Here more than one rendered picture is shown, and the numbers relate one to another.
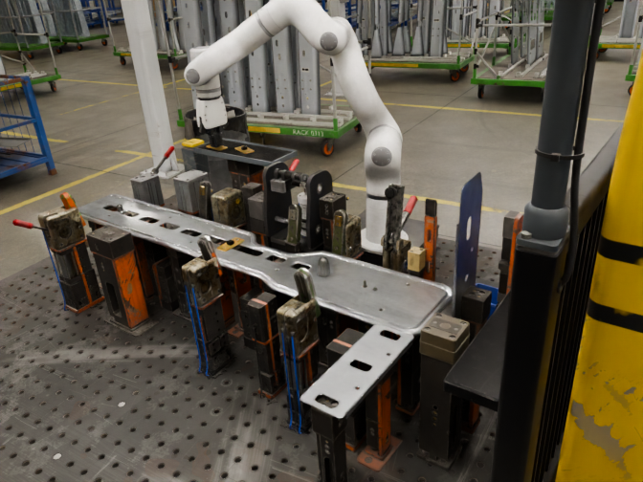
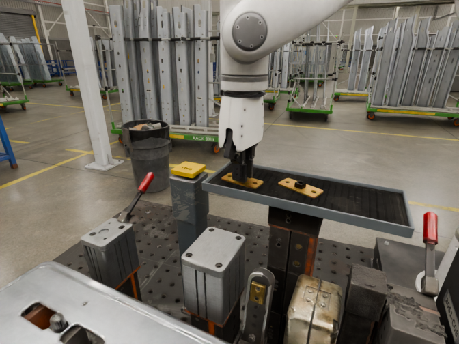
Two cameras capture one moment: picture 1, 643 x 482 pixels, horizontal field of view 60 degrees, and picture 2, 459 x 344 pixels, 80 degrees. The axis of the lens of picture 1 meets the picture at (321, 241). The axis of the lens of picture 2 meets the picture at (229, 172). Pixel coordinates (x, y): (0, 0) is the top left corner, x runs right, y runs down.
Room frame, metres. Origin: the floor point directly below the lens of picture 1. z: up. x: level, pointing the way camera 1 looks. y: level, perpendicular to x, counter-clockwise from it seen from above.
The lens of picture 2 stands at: (1.45, 0.48, 1.41)
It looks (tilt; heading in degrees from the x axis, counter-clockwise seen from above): 24 degrees down; 348
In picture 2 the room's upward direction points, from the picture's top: straight up
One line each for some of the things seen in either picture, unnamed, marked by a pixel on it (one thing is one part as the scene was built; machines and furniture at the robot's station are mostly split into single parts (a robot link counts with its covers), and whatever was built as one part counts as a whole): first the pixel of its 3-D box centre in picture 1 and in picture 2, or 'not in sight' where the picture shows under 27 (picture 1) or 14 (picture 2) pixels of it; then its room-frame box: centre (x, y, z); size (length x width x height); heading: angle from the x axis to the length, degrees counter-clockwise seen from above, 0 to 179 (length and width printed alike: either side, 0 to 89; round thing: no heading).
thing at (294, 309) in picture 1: (300, 363); not in sight; (1.07, 0.07, 0.87); 0.12 x 0.09 x 0.35; 143
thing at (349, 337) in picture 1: (350, 389); not in sight; (1.01, -0.05, 0.84); 0.11 x 0.10 x 0.28; 143
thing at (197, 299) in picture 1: (209, 315); not in sight; (1.31, 0.33, 0.87); 0.12 x 0.09 x 0.35; 143
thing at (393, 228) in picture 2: (244, 151); (300, 190); (1.89, 0.25, 1.16); 0.37 x 0.14 x 0.02; 53
